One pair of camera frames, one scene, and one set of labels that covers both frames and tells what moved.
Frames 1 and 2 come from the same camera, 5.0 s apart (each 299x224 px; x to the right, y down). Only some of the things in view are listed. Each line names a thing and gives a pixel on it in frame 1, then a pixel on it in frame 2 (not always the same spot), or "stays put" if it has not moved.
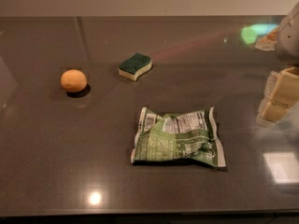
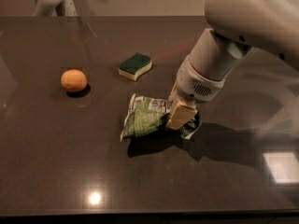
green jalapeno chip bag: (191, 135) -> (146, 115)
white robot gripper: (289, 37) -> (195, 82)
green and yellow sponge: (131, 66) stays put
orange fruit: (74, 80) stays put
